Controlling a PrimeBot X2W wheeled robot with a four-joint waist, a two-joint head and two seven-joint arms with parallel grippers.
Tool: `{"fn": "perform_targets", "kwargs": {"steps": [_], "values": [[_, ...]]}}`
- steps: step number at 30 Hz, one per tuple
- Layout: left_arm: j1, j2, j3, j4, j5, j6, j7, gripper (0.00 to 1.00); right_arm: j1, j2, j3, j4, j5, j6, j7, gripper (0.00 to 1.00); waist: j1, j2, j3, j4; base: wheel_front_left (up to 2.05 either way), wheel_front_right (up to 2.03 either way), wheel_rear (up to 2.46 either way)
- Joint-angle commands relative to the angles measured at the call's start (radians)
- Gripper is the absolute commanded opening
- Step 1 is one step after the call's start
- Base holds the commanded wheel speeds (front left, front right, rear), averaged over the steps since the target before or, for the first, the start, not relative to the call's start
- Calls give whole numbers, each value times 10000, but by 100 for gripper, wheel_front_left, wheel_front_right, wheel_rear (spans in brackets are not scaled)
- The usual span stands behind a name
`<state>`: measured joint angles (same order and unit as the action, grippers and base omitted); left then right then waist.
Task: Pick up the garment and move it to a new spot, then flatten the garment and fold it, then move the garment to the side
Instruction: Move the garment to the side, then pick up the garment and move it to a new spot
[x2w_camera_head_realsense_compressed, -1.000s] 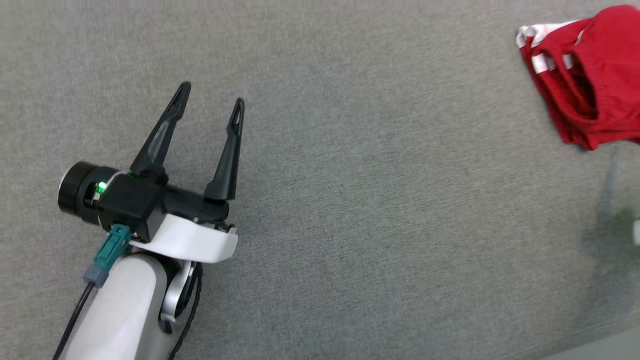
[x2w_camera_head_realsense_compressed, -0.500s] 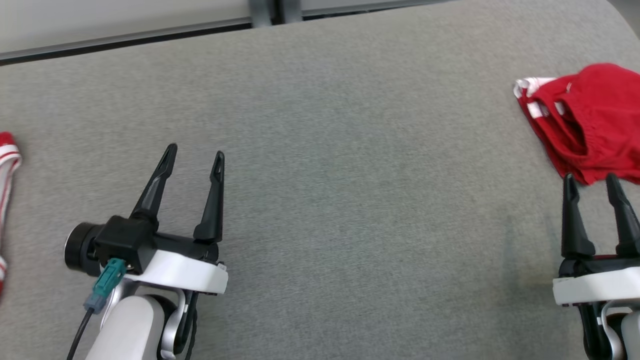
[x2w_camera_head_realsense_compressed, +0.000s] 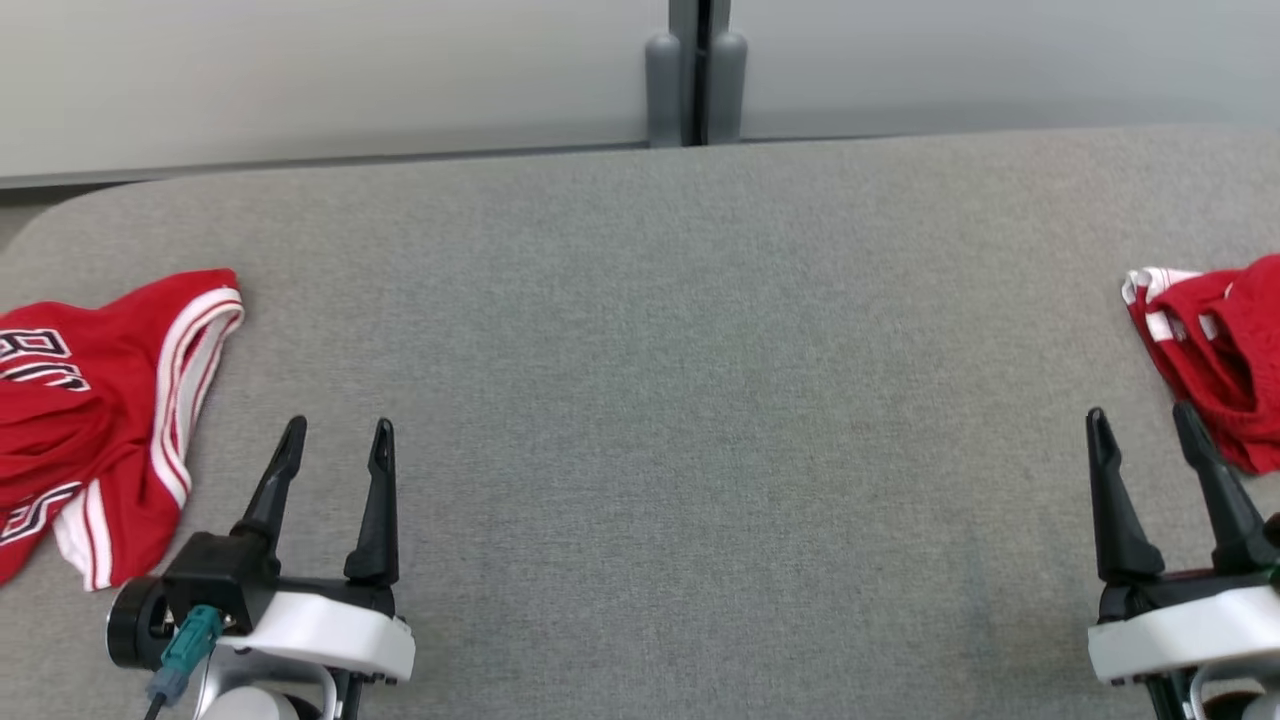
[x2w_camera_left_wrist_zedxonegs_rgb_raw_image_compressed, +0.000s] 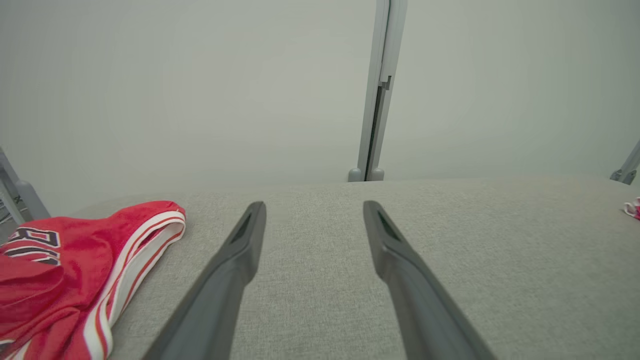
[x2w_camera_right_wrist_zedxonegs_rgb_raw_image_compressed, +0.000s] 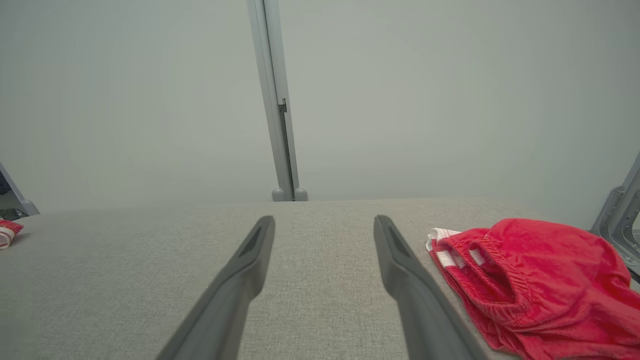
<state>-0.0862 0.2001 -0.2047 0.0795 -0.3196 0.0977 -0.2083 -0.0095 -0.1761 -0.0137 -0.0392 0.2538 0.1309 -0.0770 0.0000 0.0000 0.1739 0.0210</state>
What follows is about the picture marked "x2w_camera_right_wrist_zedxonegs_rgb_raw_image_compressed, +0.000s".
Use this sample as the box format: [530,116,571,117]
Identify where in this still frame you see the red shorts with white band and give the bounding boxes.
[425,218,640,360]

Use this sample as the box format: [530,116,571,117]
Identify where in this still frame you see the red jersey with white stripes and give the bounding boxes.
[0,219,24,250]

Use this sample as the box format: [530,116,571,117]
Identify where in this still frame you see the slanted grey partition post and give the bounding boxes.
[0,162,40,217]

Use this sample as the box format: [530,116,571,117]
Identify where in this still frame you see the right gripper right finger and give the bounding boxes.
[373,215,489,360]

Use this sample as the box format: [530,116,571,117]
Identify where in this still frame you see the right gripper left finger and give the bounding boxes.
[155,215,277,360]

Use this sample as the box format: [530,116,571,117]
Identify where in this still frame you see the grey metal frame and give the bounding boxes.
[590,152,640,281]

